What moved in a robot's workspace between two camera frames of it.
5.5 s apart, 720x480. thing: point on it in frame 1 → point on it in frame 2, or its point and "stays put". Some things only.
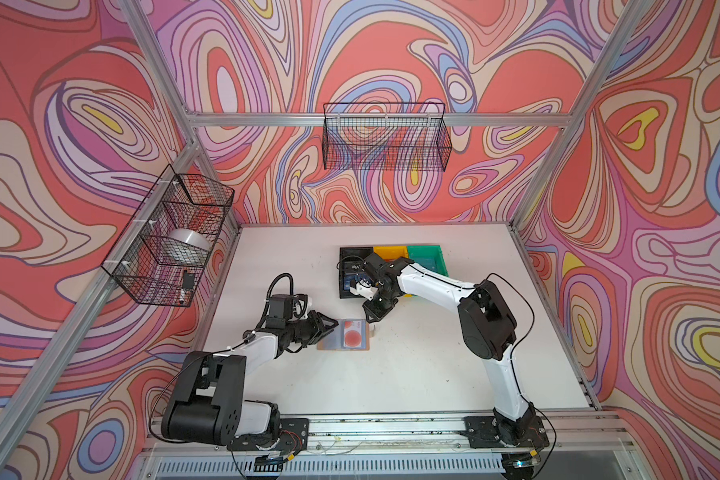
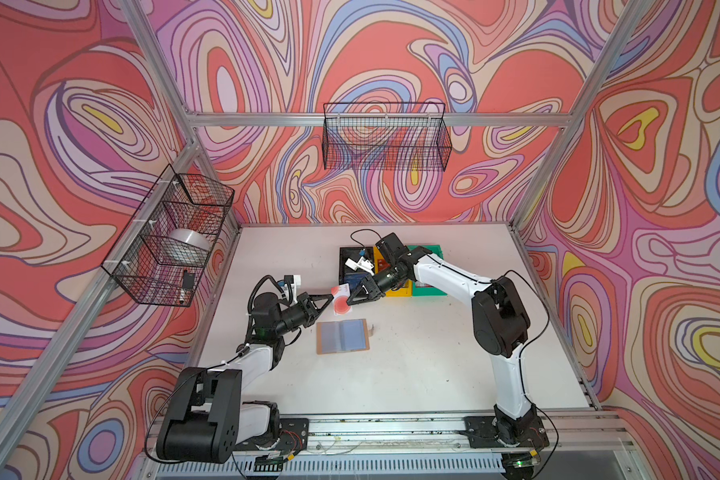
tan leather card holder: (351, 334) stays put
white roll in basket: (187, 246) stays put
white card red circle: (352, 333) → (340, 296)
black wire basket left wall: (160, 257) stays put
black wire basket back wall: (389, 136) stays put
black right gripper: (374, 311) → (371, 290)
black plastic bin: (351, 269) stays put
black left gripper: (315, 327) → (305, 310)
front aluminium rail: (572, 434) stays put
